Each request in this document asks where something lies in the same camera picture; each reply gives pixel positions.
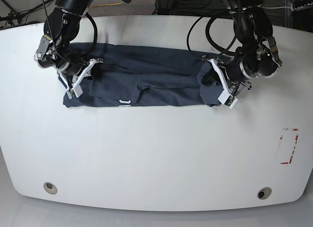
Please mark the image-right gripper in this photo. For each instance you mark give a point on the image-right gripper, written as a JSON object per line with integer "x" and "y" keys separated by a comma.
{"x": 233, "y": 71}

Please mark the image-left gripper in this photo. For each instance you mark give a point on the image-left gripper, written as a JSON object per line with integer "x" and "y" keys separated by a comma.
{"x": 73, "y": 70}

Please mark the dark blue T-shirt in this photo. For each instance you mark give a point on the dark blue T-shirt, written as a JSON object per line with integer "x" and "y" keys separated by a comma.
{"x": 141, "y": 76}

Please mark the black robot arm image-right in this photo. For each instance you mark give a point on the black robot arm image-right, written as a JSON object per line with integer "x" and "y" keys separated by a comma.
{"x": 253, "y": 51}

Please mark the black robot arm image-left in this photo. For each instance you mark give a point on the black robot arm image-left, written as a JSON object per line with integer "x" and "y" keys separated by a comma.
{"x": 60, "y": 28}

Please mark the black tripod legs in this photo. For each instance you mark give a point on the black tripod legs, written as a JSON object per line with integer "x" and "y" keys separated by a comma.
{"x": 21, "y": 12}

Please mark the red tape rectangle marking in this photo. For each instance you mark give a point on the red tape rectangle marking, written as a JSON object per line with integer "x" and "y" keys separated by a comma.
{"x": 287, "y": 145}

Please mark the white power strip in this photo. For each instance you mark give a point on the white power strip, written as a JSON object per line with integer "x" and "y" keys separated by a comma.
{"x": 300, "y": 5}

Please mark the left table cable grommet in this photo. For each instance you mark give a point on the left table cable grommet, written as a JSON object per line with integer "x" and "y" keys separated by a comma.
{"x": 50, "y": 188}

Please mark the table cable grommet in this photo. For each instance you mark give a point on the table cable grommet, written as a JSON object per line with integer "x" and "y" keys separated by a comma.
{"x": 50, "y": 188}
{"x": 264, "y": 193}

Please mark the right table cable grommet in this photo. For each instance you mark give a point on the right table cable grommet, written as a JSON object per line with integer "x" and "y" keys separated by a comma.
{"x": 264, "y": 193}

